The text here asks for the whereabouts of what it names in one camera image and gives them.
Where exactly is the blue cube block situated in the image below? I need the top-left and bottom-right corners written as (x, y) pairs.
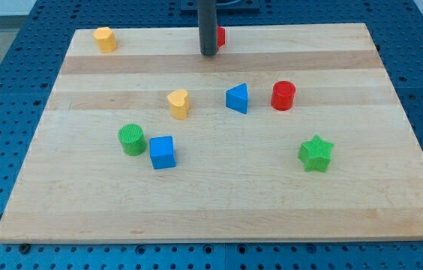
top-left (149, 136), bottom-right (176, 170)

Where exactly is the red cylinder block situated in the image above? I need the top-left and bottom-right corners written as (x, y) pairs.
top-left (271, 81), bottom-right (296, 111)

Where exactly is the yellow hexagon block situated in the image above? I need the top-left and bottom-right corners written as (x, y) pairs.
top-left (92, 27), bottom-right (118, 53)

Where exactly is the yellow heart block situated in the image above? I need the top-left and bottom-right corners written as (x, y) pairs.
top-left (167, 89), bottom-right (190, 120)

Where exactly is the red block behind stick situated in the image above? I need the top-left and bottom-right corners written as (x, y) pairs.
top-left (217, 26), bottom-right (226, 49)

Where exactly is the green star block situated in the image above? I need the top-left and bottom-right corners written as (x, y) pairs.
top-left (298, 135), bottom-right (335, 173)

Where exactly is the green cylinder block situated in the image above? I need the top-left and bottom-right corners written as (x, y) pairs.
top-left (118, 124), bottom-right (146, 156)

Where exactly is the blue triangle block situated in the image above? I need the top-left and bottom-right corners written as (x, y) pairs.
top-left (225, 83), bottom-right (248, 114)

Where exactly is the wooden board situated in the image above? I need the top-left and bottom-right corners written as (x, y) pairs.
top-left (0, 23), bottom-right (423, 244)

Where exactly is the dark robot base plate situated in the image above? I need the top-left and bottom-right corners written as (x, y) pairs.
top-left (177, 0), bottom-right (261, 12)

